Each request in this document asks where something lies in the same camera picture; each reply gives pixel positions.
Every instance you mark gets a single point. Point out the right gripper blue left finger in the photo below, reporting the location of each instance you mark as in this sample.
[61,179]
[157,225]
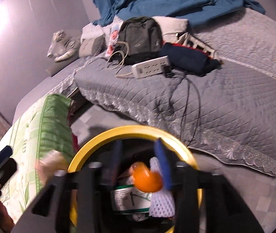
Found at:
[50,209]

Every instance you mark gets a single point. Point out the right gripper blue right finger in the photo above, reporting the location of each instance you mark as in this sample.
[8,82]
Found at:
[225,209]

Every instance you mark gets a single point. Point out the white foam fruit net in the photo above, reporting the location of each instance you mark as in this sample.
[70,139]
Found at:
[162,204]

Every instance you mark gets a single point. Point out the green white tissue pack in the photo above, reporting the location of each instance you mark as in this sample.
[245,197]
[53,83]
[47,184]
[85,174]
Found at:
[130,200]

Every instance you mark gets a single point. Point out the orange peel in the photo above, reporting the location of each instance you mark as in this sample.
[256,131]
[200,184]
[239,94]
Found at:
[144,179]

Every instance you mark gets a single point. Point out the yellow rimmed trash bin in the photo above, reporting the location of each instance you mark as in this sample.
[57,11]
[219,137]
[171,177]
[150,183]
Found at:
[131,131]

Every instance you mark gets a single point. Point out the pink crumpled wrapper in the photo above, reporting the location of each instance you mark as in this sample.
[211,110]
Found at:
[49,164]

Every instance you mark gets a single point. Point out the green floral table cloth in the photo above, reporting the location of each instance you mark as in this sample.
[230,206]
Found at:
[42,128]

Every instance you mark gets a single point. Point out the grey wedge pillow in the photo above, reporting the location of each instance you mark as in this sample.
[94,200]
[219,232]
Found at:
[59,66]

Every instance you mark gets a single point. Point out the plush tiger in plastic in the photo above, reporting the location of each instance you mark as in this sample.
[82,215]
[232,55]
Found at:
[65,44]

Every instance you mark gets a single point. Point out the grey brown cushion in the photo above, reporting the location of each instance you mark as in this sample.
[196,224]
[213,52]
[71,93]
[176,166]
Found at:
[92,46]

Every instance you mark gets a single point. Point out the dark navy red cloth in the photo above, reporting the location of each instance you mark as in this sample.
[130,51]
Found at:
[190,60]

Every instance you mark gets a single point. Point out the white power strip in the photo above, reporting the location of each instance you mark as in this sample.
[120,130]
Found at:
[150,67]

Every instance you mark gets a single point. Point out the white lace pillow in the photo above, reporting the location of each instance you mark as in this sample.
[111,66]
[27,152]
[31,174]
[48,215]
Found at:
[93,31]

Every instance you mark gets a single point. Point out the baby picture pack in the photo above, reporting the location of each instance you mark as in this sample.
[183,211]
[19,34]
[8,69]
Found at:
[113,38]

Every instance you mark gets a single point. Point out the black backpack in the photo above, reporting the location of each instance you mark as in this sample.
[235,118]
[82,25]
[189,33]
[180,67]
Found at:
[140,39]

